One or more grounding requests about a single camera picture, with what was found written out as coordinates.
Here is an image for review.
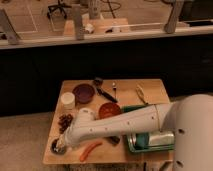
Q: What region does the dark purple bowl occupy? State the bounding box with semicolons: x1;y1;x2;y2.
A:
72;84;95;104

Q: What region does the wooden board with items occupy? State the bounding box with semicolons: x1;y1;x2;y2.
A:
63;18;131;36

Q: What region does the black ladle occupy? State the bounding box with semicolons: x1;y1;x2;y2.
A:
93;77;117;103

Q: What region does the red-brown bowl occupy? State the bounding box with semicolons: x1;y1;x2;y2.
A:
98;102;122;119

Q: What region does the office chair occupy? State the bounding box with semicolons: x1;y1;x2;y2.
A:
47;0;70;18

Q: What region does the middle grey railing post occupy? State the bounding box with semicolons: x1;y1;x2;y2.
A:
72;4;84;40

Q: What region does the grey railing post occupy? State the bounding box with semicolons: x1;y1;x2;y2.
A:
0;9;19;45
72;4;84;40
164;0;184;34

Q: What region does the left grey railing post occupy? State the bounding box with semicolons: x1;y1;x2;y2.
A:
0;9;19;45

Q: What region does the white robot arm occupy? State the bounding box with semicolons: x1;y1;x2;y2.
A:
61;94;213;171

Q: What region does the green tray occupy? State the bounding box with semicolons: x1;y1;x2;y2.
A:
121;104;176;154

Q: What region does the black rectangular block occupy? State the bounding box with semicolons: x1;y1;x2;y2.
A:
107;136;120;145

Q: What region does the teal sponge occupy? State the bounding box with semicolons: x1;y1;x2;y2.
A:
135;133;149;149

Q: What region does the right grey railing post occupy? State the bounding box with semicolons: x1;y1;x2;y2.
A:
164;0;184;34

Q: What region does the white plastic cup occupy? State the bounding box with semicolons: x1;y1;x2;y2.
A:
61;92;75;109

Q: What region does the small metal cup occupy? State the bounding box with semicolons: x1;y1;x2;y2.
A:
50;139;66;155

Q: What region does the bunch of dark grapes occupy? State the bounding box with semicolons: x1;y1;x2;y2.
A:
58;114;73;134

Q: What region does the orange carrot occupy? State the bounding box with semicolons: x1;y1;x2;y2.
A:
79;141;102;162

